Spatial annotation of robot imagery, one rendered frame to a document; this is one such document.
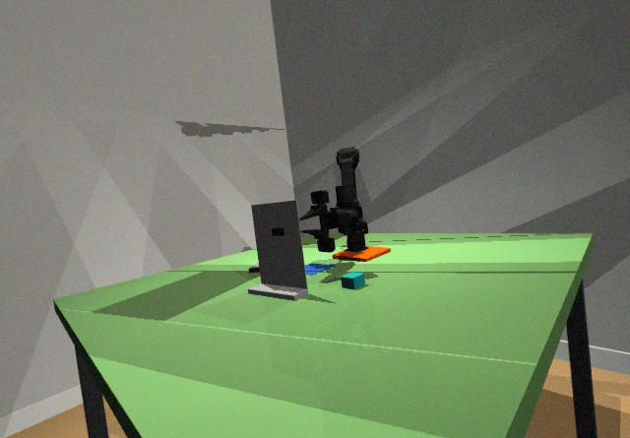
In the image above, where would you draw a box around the teal block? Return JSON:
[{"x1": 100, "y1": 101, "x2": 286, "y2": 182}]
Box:
[{"x1": 341, "y1": 272, "x2": 365, "y2": 289}]

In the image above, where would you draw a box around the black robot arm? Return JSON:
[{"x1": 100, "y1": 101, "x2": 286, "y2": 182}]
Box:
[{"x1": 330, "y1": 147, "x2": 369, "y2": 252}]

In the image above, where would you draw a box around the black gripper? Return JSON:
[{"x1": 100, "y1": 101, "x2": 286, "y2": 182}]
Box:
[{"x1": 299, "y1": 190, "x2": 337, "y2": 253}]

